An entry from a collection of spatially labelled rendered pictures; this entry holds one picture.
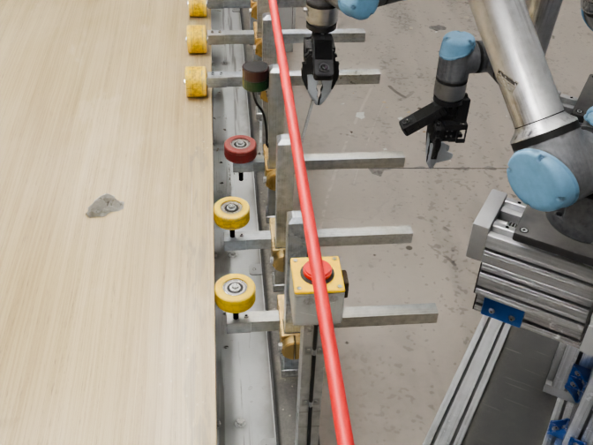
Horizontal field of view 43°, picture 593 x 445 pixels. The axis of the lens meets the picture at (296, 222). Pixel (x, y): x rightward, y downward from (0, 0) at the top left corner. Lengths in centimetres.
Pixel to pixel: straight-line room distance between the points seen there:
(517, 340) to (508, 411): 28
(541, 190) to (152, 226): 80
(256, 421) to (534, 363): 104
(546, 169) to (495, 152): 233
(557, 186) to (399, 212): 190
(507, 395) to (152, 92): 131
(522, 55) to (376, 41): 318
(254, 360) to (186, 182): 43
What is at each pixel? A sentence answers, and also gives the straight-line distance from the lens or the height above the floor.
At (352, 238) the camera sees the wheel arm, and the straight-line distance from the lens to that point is 174.
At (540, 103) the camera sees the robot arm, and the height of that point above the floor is 131.
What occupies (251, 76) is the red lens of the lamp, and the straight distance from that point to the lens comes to 170.
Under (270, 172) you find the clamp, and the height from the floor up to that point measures 87.
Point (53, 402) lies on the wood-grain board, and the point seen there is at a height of 90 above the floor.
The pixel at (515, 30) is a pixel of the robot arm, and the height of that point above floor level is 141.
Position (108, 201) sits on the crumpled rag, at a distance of 171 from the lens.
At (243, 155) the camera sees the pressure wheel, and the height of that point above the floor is 90.
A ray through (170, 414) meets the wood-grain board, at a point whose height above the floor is 90.
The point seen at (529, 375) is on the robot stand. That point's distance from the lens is 236.
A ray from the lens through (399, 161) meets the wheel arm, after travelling 195.
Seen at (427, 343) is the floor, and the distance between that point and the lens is 265.
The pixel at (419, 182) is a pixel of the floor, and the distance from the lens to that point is 334.
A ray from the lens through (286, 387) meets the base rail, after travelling 158.
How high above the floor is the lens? 195
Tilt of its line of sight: 40 degrees down
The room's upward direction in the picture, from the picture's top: 2 degrees clockwise
